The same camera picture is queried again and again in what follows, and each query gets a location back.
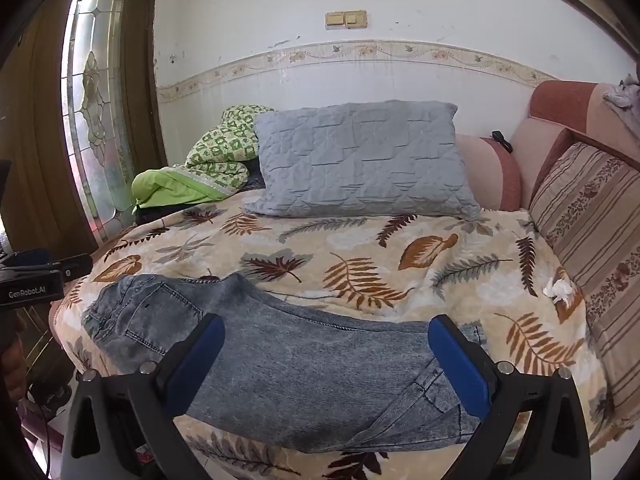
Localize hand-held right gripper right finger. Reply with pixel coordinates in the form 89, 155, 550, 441
428, 314, 594, 480

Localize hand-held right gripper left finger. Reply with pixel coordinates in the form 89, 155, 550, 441
60, 312, 226, 480

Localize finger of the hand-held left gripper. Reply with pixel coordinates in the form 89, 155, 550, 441
52, 254, 94, 281

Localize grey-blue denim pants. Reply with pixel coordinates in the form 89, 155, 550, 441
81, 272, 488, 454

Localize crumpled white tissue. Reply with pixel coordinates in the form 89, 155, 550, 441
542, 277, 577, 305

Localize leaf print fleece blanket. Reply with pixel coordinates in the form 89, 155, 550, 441
50, 202, 622, 480

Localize stained glass window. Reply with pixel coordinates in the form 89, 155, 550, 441
60, 0, 137, 247

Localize green patterned quilt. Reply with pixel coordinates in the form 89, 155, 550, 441
131, 104, 277, 212

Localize striped floral cushion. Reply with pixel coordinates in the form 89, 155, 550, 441
527, 141, 640, 423

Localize grey quilted pillow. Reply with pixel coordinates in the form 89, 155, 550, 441
242, 101, 482, 222

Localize pink red sofa cushions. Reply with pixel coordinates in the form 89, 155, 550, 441
509, 80, 640, 211

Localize crumpled grey cloth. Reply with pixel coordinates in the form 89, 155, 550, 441
602, 74, 640, 110

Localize brown wooden door frame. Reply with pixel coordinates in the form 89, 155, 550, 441
0, 0, 169, 263

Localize yellowed wall switch plate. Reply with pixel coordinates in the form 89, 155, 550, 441
325, 9, 368, 30

